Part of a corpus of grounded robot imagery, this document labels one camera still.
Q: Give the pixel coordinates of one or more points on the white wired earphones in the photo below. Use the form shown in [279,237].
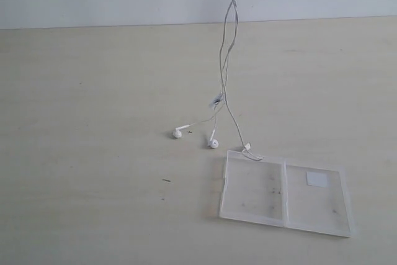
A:
[221,100]

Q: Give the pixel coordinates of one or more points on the clear plastic open case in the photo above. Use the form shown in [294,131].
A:
[282,193]

